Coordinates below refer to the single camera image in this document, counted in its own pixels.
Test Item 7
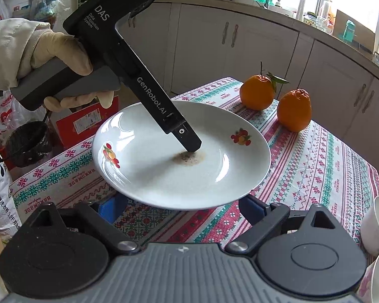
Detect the glass mug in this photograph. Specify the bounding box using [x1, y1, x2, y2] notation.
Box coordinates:
[316, 17, 334, 35]

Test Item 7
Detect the white kitchen cabinet unit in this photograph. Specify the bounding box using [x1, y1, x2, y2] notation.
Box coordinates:
[123, 0, 379, 171]

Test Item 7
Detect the person's left hand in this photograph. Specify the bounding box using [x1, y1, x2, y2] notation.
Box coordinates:
[17, 31, 115, 113]

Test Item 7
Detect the orange drink bottle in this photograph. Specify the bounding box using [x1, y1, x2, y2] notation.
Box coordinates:
[319, 0, 335, 22]

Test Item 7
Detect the brown cardboard sheet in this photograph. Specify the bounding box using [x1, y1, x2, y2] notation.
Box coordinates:
[333, 9, 377, 53]

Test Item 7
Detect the stained white fruit print plate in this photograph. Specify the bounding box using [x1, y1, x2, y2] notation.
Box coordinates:
[91, 100, 272, 211]

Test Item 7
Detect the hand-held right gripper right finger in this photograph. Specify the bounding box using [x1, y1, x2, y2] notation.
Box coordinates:
[225, 194, 339, 257]

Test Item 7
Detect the patterned striped tablecloth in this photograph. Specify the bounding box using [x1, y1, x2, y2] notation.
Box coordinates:
[9, 76, 379, 261]

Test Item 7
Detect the teal drinking bottle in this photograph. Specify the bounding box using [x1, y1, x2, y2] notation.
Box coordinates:
[343, 19, 357, 40]

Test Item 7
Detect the blue printed plastic bag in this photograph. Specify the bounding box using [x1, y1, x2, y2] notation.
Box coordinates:
[30, 0, 68, 26]

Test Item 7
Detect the orange with stem and leaf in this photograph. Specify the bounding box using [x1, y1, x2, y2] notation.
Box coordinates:
[239, 61, 290, 111]

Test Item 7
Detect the red and white plastic bag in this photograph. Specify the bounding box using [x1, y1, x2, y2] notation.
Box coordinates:
[0, 90, 27, 127]

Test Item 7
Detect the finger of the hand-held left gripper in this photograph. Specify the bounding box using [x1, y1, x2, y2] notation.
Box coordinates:
[166, 121, 203, 153]

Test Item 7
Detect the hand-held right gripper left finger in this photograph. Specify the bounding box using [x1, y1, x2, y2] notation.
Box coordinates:
[28, 195, 140, 256]

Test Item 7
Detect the kitchen window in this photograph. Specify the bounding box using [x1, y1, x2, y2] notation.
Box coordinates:
[267, 0, 379, 35]

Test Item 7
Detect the bumpy orange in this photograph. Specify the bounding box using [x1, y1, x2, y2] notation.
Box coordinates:
[277, 88, 313, 133]

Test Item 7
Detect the person's left forearm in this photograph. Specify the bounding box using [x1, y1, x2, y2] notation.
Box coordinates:
[0, 17, 51, 93]

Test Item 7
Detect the red cardboard box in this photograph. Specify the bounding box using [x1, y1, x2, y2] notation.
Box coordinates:
[49, 96, 120, 151]

